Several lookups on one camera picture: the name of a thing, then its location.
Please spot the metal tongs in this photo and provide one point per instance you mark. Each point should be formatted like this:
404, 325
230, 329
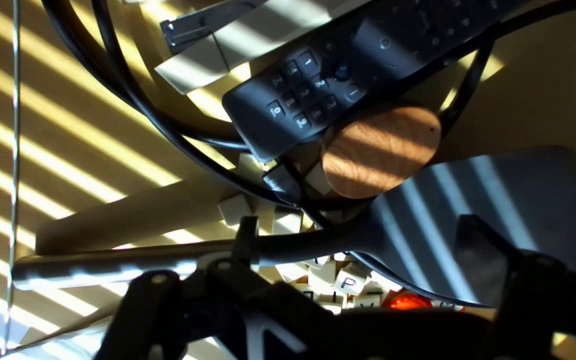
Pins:
199, 24

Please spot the black remote control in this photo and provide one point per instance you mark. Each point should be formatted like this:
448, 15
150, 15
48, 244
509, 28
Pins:
376, 46

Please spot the red bottle cap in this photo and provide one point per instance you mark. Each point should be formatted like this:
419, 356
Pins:
404, 300

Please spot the round wooden disc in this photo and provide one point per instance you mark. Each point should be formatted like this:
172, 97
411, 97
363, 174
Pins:
376, 152

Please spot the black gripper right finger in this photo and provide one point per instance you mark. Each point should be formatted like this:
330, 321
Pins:
537, 300

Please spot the letter tile P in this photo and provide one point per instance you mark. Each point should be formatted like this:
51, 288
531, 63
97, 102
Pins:
348, 283

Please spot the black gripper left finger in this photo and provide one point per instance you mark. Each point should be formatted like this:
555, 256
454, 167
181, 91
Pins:
144, 323

